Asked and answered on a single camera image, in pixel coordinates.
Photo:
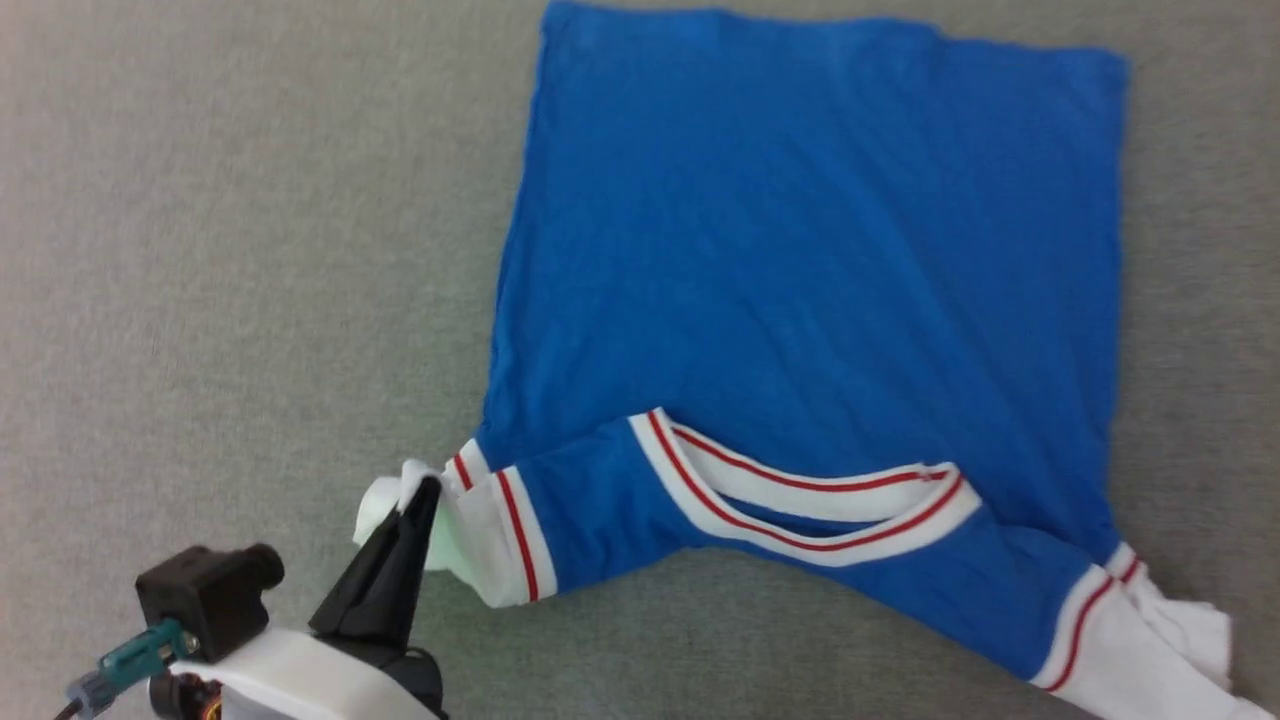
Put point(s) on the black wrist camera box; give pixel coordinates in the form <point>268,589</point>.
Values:
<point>205,600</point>

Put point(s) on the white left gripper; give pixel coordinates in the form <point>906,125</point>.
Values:
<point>300,680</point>

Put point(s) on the grey fabric sofa cushion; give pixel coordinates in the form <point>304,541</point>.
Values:
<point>220,300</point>

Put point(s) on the blue shirt white red trim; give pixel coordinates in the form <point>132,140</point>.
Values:
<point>800,280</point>

